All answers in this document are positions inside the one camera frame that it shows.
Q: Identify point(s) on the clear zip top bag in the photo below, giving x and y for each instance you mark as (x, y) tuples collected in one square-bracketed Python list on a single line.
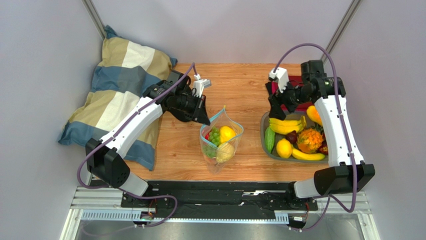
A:
[(218, 120)]

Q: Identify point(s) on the yellow lemon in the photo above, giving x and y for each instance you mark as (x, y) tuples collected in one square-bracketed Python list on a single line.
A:
[(284, 148)]

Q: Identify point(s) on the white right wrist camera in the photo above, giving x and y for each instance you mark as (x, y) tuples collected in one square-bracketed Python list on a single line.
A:
[(279, 79)]

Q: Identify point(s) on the yellow pear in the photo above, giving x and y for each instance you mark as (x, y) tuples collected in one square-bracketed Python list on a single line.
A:
[(226, 133)]

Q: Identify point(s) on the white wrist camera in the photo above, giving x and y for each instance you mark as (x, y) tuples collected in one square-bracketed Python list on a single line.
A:
[(199, 85), (279, 79)]

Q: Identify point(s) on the folded red cloth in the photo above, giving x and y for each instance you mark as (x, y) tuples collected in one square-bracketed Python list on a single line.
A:
[(292, 83)]

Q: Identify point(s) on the green grape bunch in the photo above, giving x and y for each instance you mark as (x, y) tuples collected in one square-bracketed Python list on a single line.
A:
[(210, 148)]

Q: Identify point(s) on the aluminium frame post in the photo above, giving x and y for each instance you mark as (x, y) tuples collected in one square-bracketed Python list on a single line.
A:
[(343, 25), (95, 17)]

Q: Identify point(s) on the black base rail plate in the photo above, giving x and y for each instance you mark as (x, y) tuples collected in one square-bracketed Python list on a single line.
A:
[(219, 200)]

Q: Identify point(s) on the yellow banana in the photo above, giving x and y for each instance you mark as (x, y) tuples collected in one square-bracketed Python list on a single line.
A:
[(299, 155)]

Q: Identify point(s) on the left aluminium frame post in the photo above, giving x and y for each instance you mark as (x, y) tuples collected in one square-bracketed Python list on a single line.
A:
[(95, 17)]

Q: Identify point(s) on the orange yellow mango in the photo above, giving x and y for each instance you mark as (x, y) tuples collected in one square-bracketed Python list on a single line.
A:
[(314, 115)]

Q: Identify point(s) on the red apple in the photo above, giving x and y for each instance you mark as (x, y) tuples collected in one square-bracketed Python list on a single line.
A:
[(323, 149)]

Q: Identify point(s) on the right aluminium frame post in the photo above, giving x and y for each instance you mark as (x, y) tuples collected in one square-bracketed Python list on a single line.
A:
[(343, 25)]

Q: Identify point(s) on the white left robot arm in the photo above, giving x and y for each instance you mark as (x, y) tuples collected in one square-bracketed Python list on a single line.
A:
[(105, 157)]

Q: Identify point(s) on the beige bumpy fruit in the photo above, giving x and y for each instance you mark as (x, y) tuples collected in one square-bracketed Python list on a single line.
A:
[(225, 152)]

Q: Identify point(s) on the green cucumber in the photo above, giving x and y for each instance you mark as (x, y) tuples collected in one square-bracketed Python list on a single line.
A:
[(269, 139)]

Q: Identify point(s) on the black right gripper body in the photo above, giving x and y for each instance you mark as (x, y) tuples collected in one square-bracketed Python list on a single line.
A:
[(279, 96)]

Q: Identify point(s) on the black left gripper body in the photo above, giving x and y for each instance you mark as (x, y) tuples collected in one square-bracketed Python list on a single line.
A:
[(190, 106)]

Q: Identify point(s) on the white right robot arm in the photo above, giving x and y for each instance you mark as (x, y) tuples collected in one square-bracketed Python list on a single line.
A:
[(347, 172)]

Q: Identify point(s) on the dark purple plum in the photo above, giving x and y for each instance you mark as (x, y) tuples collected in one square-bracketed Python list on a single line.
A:
[(292, 137)]

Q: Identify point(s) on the striped blue beige pillow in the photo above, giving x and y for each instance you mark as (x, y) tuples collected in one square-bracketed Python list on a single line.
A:
[(126, 70)]

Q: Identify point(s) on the orange pineapple toy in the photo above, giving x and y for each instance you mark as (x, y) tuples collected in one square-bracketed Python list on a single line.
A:
[(310, 139)]

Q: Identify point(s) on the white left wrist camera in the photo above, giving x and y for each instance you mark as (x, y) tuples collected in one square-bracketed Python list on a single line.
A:
[(199, 85)]

